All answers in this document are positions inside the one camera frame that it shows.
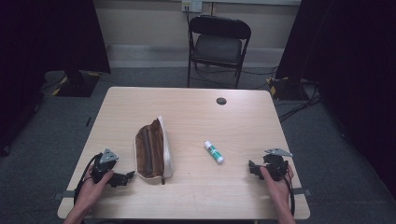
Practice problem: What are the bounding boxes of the black folding chair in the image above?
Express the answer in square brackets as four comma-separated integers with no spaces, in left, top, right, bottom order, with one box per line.
[187,14,252,90]

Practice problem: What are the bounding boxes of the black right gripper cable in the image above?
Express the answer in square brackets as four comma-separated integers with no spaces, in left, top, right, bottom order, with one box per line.
[276,160,296,217]

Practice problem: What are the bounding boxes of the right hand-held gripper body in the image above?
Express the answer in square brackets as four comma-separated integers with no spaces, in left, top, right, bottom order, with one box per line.
[262,147,294,182]

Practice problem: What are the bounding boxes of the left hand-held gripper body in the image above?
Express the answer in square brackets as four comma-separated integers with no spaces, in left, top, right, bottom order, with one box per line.
[91,147,120,185]

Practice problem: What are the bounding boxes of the black stand base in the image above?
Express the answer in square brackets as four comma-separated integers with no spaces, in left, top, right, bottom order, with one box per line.
[268,76,311,102]
[55,70,102,98]

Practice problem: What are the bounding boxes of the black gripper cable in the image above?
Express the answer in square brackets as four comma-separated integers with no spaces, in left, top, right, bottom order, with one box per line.
[276,160,296,217]
[73,152,104,207]

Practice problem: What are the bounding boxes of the white and green glue stick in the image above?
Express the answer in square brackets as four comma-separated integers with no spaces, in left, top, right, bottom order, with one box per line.
[204,140,225,165]

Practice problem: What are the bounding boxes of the white wall socket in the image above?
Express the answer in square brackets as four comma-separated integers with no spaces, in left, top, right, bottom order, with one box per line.
[181,0,204,14]

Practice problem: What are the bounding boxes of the person's right hand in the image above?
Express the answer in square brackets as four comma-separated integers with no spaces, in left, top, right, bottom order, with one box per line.
[259,163,295,216]

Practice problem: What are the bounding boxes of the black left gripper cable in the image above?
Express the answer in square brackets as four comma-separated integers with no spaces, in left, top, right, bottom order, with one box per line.
[73,152,104,207]

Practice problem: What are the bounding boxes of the grey table bracket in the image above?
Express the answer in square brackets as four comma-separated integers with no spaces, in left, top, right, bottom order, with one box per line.
[292,187,313,197]
[51,189,77,202]

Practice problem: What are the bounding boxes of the black floor cables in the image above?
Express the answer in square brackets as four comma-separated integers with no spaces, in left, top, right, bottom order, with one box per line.
[277,81,325,123]

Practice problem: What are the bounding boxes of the black curtain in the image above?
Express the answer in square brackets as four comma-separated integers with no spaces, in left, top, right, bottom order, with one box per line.
[0,0,112,157]
[275,0,396,200]

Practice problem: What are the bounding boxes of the brown and white pencil case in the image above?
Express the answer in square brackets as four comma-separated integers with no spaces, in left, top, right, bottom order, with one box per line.
[134,115,175,186]

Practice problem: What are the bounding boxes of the person's left hand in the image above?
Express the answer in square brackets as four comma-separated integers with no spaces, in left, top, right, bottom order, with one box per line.
[74,163,115,217]

